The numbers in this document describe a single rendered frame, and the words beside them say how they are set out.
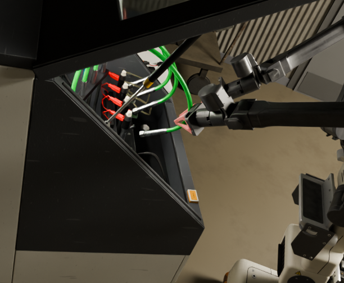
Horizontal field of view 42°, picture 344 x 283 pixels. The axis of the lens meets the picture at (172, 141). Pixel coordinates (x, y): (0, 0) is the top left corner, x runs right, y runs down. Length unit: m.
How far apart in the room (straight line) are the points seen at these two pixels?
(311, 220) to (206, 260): 1.17
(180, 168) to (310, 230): 0.50
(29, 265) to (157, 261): 0.42
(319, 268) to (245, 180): 1.55
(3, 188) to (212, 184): 1.99
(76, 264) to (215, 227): 1.40
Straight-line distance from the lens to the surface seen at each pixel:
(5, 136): 1.14
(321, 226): 1.60
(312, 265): 1.76
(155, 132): 1.45
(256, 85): 1.49
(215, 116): 1.28
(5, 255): 1.53
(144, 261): 1.60
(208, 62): 3.64
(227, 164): 3.27
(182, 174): 1.62
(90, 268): 1.60
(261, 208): 3.09
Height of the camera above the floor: 2.05
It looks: 39 degrees down
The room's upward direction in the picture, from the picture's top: 21 degrees clockwise
